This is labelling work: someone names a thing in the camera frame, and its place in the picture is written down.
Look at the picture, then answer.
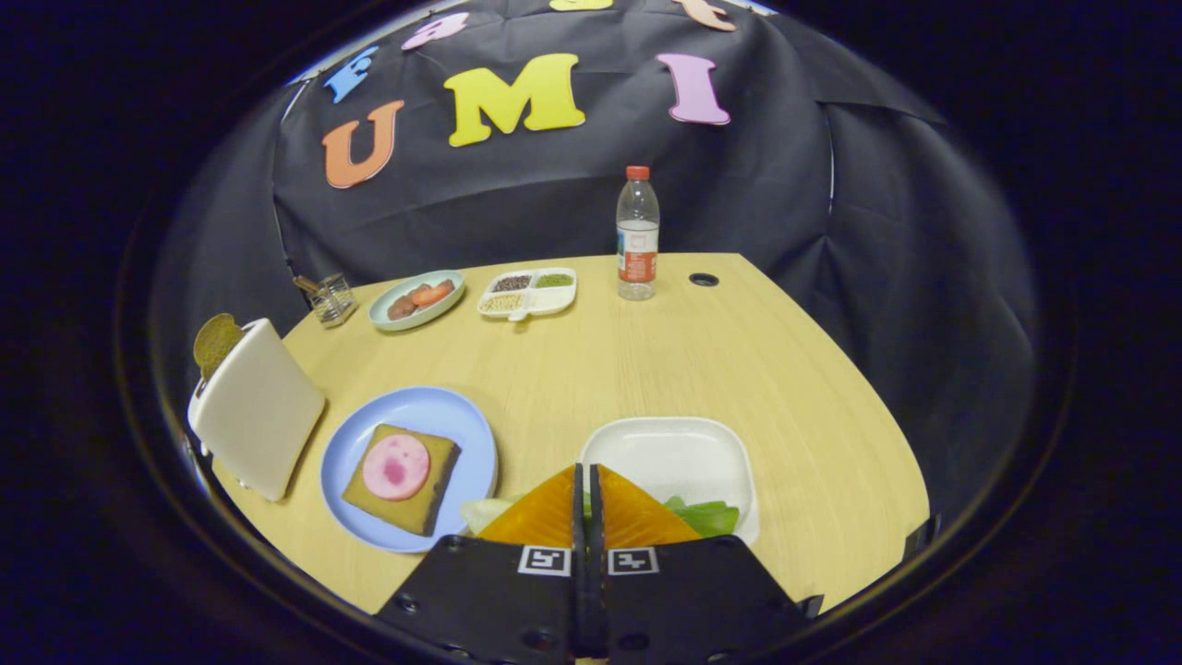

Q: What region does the wire mesh holder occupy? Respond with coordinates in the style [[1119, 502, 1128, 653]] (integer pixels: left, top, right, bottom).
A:
[[294, 272, 358, 328]]

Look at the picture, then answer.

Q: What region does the white divided seasoning tray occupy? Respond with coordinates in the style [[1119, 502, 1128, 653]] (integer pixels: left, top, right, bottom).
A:
[[476, 267, 578, 322]]

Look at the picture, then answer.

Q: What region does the blue plate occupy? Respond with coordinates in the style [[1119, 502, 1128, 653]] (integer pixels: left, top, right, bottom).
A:
[[320, 386, 499, 554]]

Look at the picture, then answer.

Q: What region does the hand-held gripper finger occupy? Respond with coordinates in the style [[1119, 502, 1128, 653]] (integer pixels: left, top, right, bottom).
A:
[[588, 464, 823, 665], [374, 464, 585, 665]]

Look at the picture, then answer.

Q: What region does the pale green plate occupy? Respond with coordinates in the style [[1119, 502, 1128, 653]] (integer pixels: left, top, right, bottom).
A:
[[368, 270, 466, 333]]

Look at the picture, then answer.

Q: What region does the black backdrop cloth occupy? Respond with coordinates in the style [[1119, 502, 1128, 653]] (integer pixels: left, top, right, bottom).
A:
[[148, 0, 1040, 555]]

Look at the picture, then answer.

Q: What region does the white toaster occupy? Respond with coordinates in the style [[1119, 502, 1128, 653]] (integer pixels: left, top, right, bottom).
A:
[[187, 318, 327, 502]]

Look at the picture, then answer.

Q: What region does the pink ham slice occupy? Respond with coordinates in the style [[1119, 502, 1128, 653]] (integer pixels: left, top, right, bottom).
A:
[[361, 433, 431, 502]]

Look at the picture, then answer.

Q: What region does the green lettuce leaf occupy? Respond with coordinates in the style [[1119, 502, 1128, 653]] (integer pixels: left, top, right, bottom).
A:
[[460, 494, 742, 539]]

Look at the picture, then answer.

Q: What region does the square bread slice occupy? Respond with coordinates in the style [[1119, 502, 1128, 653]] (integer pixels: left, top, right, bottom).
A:
[[342, 424, 462, 538]]

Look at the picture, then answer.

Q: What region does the small white square plate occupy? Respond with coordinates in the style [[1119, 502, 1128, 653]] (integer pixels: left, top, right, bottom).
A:
[[580, 417, 761, 546]]

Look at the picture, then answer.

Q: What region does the brown toast slice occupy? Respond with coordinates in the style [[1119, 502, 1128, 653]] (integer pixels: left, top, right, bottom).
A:
[[192, 313, 245, 381]]

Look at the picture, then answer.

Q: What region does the clear red-capped water bottle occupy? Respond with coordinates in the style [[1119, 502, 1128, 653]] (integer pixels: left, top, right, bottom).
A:
[[616, 165, 661, 302]]

